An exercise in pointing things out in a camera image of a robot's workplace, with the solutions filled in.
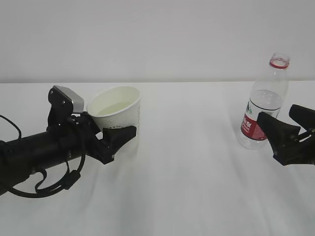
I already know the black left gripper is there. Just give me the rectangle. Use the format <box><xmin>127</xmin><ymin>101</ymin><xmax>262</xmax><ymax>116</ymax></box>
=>
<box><xmin>46</xmin><ymin>112</ymin><xmax>137</xmax><ymax>165</ymax></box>

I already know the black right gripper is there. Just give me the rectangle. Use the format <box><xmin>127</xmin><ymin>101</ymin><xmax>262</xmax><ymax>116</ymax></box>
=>
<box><xmin>257</xmin><ymin>104</ymin><xmax>315</xmax><ymax>166</ymax></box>

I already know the white paper cup green logo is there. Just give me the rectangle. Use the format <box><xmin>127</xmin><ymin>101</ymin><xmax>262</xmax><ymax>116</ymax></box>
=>
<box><xmin>87</xmin><ymin>86</ymin><xmax>142</xmax><ymax>138</ymax></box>

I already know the clear water bottle red label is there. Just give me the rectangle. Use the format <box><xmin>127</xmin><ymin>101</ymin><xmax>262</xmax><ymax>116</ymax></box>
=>
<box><xmin>238</xmin><ymin>53</ymin><xmax>290</xmax><ymax>150</ymax></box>

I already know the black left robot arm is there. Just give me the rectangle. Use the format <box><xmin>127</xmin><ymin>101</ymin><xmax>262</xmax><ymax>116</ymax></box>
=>
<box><xmin>0</xmin><ymin>112</ymin><xmax>137</xmax><ymax>199</ymax></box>

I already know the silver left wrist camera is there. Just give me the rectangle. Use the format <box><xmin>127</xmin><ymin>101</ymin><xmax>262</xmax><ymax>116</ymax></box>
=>
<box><xmin>48</xmin><ymin>85</ymin><xmax>84</xmax><ymax>116</ymax></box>

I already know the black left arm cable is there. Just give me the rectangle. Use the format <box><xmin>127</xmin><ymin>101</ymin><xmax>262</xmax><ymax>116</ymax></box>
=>
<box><xmin>0</xmin><ymin>115</ymin><xmax>86</xmax><ymax>199</ymax></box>

